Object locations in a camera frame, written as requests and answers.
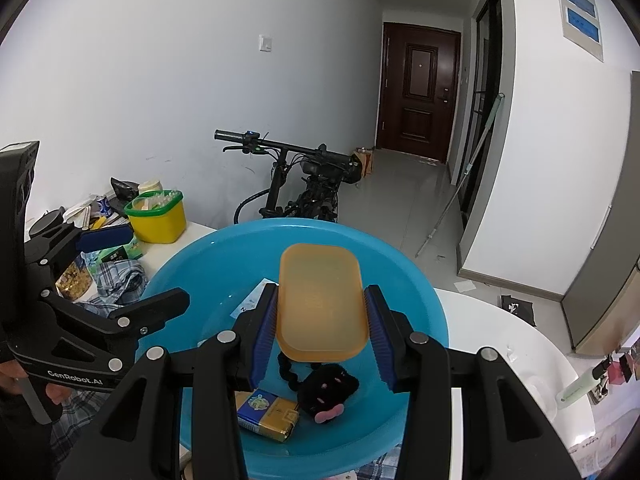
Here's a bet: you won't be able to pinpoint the green pump bottle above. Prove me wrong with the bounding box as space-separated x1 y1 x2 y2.
555 356 612 410

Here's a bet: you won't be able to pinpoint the mop handle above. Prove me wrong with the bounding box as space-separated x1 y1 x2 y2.
414 92 506 258

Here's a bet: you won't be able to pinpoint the amber soap case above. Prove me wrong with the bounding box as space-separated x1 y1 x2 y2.
277 243 369 363

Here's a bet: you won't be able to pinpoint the white wall switch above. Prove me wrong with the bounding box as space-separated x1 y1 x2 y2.
258 35 272 52

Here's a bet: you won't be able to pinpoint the blue plastic basin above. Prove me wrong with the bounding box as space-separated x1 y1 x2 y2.
141 219 448 479

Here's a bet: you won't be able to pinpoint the clear snack jar black lid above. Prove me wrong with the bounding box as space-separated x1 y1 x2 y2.
28 207 65 238

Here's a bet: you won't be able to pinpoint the dark brown door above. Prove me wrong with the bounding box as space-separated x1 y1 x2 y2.
376 22 461 162

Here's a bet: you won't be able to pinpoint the yellow bin green rim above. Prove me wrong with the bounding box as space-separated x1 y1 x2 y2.
124 190 186 244

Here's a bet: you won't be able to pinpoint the clear plastic tray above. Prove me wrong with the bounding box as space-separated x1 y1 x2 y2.
520 372 559 422

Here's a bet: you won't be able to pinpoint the gold blue cigarette box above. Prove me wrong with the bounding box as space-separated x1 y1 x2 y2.
235 389 299 442

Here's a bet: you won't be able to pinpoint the black bicycle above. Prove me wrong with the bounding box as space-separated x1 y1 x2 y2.
214 128 364 226

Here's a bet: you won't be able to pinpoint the wall panel blue labels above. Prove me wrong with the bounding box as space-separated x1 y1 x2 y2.
559 0 604 63

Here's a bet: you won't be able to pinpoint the blue Raison box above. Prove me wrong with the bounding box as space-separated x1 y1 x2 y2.
230 278 272 320

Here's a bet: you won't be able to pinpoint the blue plaid shirt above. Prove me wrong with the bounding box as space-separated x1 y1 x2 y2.
51 260 148 469

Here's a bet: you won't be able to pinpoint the person's left hand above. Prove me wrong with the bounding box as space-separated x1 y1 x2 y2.
0 360 73 405

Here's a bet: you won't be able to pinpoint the grey beige refrigerator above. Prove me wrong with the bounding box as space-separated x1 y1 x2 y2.
561 72 639 356

